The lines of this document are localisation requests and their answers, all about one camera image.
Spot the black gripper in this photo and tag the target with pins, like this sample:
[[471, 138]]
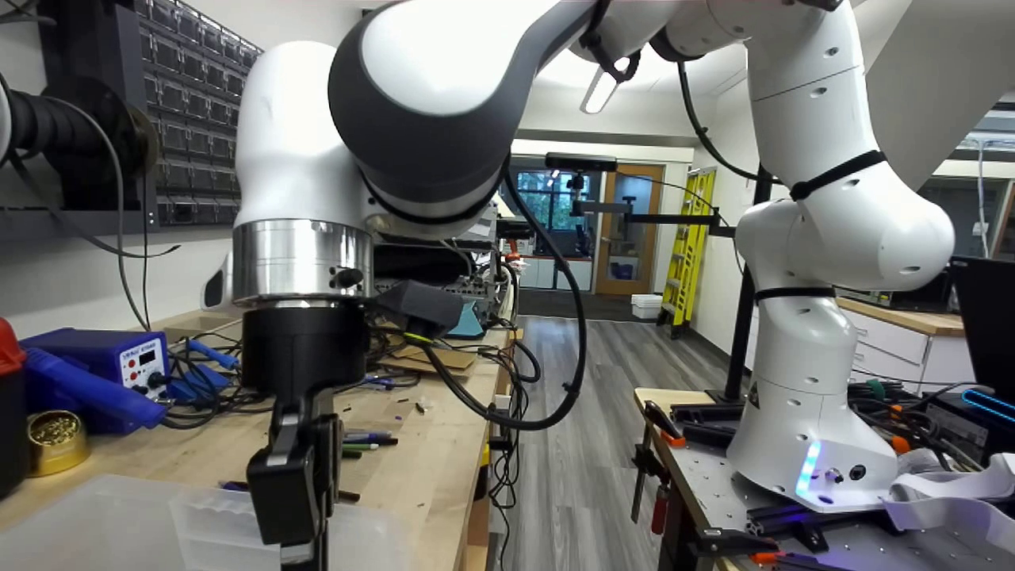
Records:
[[305, 350]]

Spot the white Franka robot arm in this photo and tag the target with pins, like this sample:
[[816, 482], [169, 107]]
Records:
[[805, 317]]

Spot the green pen white tip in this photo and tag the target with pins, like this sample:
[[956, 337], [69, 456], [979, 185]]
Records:
[[359, 451]]

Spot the colourless plastic box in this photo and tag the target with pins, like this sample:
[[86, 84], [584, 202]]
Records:
[[130, 528]]

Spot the black cap blue band marker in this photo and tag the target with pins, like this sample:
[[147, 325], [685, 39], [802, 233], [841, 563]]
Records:
[[371, 439]]

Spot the blue soldering station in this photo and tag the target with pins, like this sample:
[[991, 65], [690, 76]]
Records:
[[84, 365]]

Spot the red black canister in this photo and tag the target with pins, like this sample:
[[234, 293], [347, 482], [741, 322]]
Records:
[[12, 423]]

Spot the black orange clamp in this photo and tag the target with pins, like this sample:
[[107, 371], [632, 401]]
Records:
[[660, 427]]

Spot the small wooden block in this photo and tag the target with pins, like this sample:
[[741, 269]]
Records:
[[672, 399]]

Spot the small white bin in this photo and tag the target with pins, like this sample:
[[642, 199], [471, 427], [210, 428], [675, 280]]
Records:
[[644, 307]]

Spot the brown wooden door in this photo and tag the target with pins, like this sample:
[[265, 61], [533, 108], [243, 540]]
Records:
[[608, 243]]

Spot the black parts drawer cabinet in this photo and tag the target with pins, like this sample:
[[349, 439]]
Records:
[[193, 107]]

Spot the grey metal base table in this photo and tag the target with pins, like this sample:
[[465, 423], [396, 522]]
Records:
[[718, 485]]

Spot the yellow floor sign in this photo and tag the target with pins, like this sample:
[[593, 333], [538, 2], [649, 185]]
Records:
[[690, 243]]

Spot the ceiling light panel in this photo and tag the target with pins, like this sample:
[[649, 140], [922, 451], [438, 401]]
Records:
[[602, 94]]

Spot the white drawer cabinet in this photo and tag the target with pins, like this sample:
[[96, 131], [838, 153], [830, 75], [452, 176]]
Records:
[[900, 350]]

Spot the white crumpled cloth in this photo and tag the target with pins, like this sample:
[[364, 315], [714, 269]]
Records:
[[952, 493]]

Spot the black blue tool case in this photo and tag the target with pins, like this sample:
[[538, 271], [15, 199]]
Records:
[[973, 416]]

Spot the black monitor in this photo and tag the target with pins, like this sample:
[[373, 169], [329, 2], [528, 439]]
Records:
[[989, 329]]

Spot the black camera stand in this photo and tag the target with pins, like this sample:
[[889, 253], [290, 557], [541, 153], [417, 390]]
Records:
[[745, 350]]

